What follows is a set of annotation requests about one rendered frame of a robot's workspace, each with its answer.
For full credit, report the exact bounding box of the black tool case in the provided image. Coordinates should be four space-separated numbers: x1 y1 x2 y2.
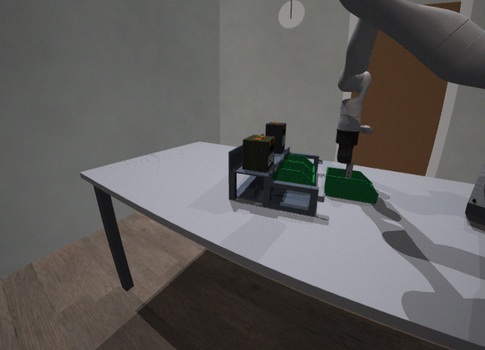
265 123 286 154

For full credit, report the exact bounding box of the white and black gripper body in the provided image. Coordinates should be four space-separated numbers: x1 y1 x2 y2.
336 116 373 164

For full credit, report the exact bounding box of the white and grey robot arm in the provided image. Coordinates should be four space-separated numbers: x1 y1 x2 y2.
338 0 485 117

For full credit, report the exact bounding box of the dark green case with orange latches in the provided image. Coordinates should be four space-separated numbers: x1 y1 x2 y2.
242 135 276 172

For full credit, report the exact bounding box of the green bin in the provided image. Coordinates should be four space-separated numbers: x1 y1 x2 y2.
325 167 377 204
283 154 315 173
273 161 316 186

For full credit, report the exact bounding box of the grey metal shelf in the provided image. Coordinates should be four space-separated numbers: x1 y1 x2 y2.
228 145 325 216

